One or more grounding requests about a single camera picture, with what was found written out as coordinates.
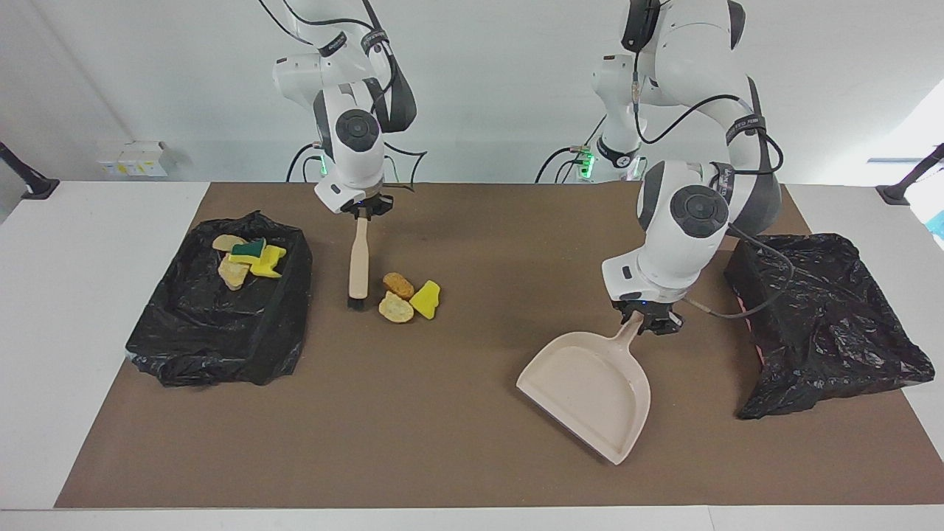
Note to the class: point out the white wall power box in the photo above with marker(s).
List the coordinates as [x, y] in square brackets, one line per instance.
[133, 158]

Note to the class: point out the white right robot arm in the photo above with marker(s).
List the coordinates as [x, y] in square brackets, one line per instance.
[358, 147]

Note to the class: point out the beige hand brush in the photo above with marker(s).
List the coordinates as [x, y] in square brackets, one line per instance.
[359, 258]

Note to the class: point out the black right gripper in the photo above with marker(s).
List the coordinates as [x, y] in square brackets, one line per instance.
[370, 203]

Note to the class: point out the teal object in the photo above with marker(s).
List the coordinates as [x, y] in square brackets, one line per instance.
[940, 225]

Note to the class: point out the beige sponge chunk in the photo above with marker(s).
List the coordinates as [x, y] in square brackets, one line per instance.
[395, 308]
[234, 274]
[225, 242]

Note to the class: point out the beige plastic dustpan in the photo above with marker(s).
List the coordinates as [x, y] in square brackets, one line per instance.
[590, 383]

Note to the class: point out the black camera stand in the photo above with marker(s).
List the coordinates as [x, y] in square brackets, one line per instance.
[37, 188]
[896, 193]

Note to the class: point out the brown table mat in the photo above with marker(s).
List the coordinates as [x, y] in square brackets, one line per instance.
[369, 457]

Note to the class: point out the brown peanut shaped piece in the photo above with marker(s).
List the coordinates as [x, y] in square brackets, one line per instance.
[399, 285]

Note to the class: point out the black bag lined pink bin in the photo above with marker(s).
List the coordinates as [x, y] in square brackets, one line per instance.
[841, 339]

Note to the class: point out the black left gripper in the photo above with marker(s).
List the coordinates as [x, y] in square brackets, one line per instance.
[649, 306]

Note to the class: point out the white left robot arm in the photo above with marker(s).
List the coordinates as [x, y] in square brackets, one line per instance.
[686, 221]

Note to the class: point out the green and yellow sponge piece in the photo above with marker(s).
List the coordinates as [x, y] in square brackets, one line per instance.
[249, 249]

